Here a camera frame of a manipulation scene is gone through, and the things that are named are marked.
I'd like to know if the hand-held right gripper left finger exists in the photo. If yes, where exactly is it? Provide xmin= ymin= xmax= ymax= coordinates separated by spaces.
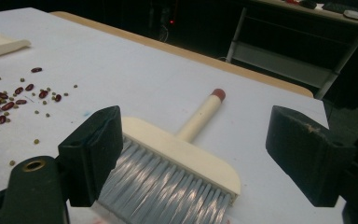
xmin=57 ymin=105 xmax=125 ymax=208

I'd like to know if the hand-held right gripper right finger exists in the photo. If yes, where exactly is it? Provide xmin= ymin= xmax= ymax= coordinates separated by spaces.
xmin=265 ymin=105 xmax=358 ymax=208

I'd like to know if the cream brush with grey bristles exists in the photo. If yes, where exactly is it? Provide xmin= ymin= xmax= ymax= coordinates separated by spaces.
xmin=96 ymin=88 xmax=242 ymax=224

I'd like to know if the group of red green beans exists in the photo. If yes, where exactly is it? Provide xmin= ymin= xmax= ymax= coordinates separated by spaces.
xmin=0 ymin=66 xmax=78 ymax=166

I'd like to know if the cream dustpan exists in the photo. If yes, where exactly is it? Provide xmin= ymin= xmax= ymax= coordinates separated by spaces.
xmin=0 ymin=26 xmax=32 ymax=61

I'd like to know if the small white round object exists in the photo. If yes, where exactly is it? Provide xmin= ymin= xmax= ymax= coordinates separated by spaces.
xmin=342 ymin=9 xmax=358 ymax=21

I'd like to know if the dark keyboard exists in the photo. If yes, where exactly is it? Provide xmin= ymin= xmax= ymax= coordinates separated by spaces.
xmin=321 ymin=1 xmax=358 ymax=22

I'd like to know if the white table frame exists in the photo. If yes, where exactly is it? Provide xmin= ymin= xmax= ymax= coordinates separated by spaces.
xmin=225 ymin=0 xmax=358 ymax=101

